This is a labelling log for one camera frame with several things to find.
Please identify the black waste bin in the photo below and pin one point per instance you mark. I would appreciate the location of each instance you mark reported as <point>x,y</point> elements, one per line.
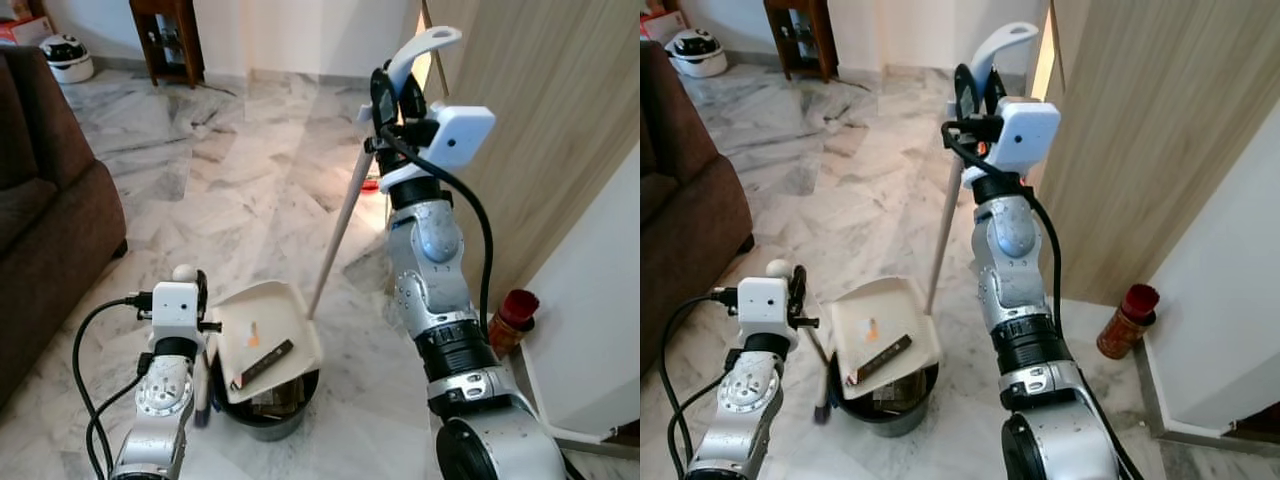
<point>900,405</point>
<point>280,410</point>

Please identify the dark wooden side table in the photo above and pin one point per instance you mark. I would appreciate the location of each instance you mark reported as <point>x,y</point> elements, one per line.
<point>815,40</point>
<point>185,40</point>

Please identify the jar with red lid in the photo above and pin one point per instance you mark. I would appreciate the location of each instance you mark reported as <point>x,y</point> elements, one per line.
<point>1125,325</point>
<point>510,330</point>

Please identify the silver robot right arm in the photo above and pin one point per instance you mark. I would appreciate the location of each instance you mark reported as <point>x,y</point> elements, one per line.
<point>1010,290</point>
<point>430,290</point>

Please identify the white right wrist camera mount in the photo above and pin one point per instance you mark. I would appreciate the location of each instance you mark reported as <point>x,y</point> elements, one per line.
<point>462,135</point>
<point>1030,130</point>

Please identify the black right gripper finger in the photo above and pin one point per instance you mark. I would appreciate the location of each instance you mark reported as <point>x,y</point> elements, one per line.
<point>996,95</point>
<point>383,100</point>
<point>413,102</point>
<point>968,95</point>

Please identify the small orange scrap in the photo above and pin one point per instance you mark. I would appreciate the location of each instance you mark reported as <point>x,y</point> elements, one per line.
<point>873,330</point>
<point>253,335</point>

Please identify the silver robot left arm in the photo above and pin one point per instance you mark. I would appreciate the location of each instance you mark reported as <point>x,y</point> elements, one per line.
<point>745,395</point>
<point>165,400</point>

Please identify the brown fabric sofa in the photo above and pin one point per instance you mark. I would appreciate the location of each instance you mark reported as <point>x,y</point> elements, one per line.
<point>50,240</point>
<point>680,230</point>

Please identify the white and black round appliance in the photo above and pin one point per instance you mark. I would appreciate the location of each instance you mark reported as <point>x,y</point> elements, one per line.
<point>700,58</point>
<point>68,65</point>

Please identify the flat brown and black stick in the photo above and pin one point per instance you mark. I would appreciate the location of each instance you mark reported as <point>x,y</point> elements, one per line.
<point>885,358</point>
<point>268,360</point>

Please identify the small red floor object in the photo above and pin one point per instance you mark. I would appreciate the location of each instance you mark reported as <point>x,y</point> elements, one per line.
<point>370,185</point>

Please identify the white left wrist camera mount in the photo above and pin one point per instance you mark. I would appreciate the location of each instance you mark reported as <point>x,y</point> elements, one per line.
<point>175,310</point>
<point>760,303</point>

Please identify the red and white box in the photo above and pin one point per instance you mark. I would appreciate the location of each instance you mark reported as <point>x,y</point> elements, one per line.
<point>660,25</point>
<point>25,32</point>

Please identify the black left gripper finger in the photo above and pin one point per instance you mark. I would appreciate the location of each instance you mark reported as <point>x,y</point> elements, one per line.
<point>799,282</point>
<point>203,285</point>

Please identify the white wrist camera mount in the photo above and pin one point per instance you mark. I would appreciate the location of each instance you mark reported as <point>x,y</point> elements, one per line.
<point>760,303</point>
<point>175,310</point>
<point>1030,130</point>
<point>462,135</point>

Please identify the light wood-grain panel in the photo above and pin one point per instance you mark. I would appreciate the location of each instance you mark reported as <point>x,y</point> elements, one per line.
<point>540,120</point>
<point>1150,120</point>

